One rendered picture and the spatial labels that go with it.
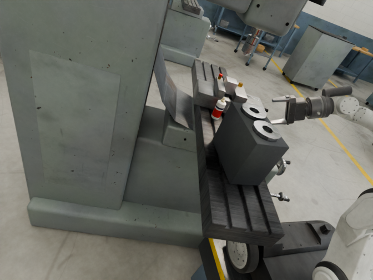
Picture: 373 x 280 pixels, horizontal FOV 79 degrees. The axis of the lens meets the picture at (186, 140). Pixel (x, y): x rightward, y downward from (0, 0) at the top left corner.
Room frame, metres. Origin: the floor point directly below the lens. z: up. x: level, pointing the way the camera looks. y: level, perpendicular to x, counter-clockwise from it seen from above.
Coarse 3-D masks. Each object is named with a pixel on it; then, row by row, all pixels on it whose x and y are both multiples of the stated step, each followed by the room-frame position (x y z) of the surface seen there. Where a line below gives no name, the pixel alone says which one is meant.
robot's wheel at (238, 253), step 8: (232, 248) 0.64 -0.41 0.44; (240, 248) 0.62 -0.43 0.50; (248, 248) 0.58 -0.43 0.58; (256, 248) 0.59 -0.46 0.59; (232, 256) 0.61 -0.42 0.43; (240, 256) 0.60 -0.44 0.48; (248, 256) 0.56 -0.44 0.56; (256, 256) 0.57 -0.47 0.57; (232, 264) 0.58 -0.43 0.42; (240, 264) 0.57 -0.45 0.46; (248, 264) 0.54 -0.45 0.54; (256, 264) 0.55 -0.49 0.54; (240, 272) 0.53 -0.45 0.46; (248, 272) 0.53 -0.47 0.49
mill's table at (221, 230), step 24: (192, 72) 1.49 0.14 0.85; (216, 72) 1.49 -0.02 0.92; (216, 120) 0.91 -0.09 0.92; (216, 168) 0.60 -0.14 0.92; (216, 192) 0.50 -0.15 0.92; (240, 192) 0.55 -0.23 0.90; (264, 192) 0.58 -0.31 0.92; (216, 216) 0.41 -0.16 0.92; (240, 216) 0.44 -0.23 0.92; (264, 216) 0.49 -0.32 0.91; (240, 240) 0.41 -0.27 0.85; (264, 240) 0.43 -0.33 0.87
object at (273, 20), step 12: (252, 0) 0.95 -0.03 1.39; (264, 0) 0.95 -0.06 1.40; (276, 0) 0.96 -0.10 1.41; (288, 0) 0.97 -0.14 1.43; (300, 0) 0.98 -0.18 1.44; (252, 12) 0.95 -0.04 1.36; (264, 12) 0.95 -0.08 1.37; (276, 12) 0.96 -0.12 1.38; (288, 12) 0.97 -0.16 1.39; (252, 24) 0.96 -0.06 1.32; (264, 24) 0.96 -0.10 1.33; (276, 24) 0.97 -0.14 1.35; (288, 24) 0.98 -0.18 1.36
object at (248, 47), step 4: (248, 40) 1.04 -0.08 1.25; (252, 40) 1.04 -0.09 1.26; (244, 44) 1.05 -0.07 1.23; (248, 44) 1.04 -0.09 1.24; (252, 44) 1.04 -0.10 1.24; (244, 48) 1.04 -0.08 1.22; (248, 48) 1.04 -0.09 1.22; (252, 48) 1.04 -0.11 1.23; (244, 52) 1.04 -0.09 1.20; (248, 52) 1.04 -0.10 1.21
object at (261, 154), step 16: (240, 112) 0.69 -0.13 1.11; (256, 112) 0.73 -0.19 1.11; (224, 128) 0.71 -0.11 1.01; (240, 128) 0.64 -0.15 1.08; (256, 128) 0.61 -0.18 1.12; (272, 128) 0.65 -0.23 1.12; (224, 144) 0.67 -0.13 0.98; (240, 144) 0.60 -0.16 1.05; (256, 144) 0.55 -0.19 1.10; (272, 144) 0.58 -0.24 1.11; (224, 160) 0.63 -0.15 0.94; (240, 160) 0.57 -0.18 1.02; (256, 160) 0.57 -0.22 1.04; (272, 160) 0.59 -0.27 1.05; (240, 176) 0.56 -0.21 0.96; (256, 176) 0.58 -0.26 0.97
